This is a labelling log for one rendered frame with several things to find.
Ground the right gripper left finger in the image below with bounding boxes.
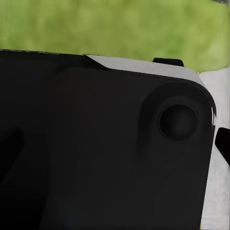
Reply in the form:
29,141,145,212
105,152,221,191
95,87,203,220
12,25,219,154
0,127,25,185

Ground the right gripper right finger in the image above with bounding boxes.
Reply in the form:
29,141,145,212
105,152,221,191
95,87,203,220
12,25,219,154
215,127,230,165

